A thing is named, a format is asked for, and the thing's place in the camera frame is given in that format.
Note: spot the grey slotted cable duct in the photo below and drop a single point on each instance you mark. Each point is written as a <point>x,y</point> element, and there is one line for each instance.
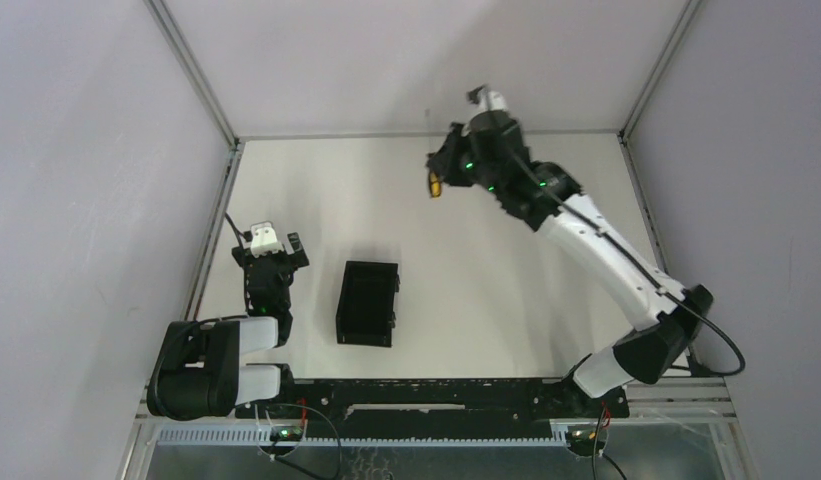
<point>542,434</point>

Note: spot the right circuit board with wires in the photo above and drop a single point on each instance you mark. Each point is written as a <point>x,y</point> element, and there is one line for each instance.
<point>590,443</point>

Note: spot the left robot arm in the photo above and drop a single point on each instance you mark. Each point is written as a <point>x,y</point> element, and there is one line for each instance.
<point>199,370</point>

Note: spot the aluminium frame rail left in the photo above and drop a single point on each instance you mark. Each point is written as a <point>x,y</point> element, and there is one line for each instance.
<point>210,237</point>

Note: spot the left circuit board with wires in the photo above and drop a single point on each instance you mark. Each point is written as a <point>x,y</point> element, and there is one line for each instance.
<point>285,434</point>

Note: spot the black plastic bin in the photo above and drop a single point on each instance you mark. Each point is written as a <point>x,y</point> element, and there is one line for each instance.
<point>366,307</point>

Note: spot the black yellow screwdriver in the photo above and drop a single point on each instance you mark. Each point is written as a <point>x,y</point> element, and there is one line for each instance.
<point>434,185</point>

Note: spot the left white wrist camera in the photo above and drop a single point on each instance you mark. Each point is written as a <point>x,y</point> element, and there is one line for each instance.
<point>264,239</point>

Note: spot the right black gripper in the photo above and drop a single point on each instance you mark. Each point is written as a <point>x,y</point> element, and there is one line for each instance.
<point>443,162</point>

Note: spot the circuit board with wires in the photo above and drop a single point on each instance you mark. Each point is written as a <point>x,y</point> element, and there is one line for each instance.
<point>590,443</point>
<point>285,434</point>

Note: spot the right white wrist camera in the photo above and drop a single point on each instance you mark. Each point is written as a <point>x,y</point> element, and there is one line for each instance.
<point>483,99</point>

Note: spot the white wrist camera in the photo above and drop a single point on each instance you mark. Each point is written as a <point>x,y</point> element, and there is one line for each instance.
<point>264,239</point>
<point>483,99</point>

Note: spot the aluminium frame rail back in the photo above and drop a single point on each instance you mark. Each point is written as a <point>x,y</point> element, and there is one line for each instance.
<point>430,134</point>

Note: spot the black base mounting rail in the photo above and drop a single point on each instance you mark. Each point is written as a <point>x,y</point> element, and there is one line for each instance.
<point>436,405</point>

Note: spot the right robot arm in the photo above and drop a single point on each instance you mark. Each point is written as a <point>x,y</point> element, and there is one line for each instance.
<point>665,316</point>

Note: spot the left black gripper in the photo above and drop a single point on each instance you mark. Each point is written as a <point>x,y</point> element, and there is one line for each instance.
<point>271,261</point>

